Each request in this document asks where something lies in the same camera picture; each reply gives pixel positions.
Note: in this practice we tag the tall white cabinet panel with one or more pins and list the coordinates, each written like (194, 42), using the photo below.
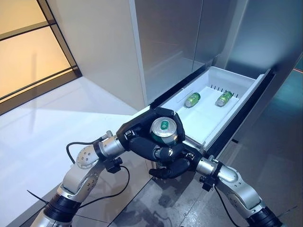
(101, 47)

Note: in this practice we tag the fridge drawer with white bin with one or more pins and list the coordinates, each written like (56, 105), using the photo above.
(213, 118)

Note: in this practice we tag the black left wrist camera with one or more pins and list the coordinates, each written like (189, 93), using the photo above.
(114, 165)

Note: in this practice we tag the stainless steel fridge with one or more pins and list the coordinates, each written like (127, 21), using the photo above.
(170, 47)

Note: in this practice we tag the light green drink can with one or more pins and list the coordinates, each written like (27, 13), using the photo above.
(193, 99)
(223, 98)

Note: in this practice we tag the dark green drink can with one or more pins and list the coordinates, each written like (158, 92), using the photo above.
(163, 132)

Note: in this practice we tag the amber glass panel dark frame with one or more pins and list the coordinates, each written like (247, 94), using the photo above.
(28, 56)

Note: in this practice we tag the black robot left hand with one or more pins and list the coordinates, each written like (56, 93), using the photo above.
(137, 132)

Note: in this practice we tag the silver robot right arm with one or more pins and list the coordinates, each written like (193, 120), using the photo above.
(239, 186)

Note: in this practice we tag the black zip tie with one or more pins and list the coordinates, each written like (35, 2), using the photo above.
(38, 196)
(287, 211)

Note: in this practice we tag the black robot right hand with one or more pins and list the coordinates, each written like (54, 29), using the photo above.
(180, 163)

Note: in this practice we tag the white counter cabinet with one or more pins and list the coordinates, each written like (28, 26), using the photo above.
(47, 132)

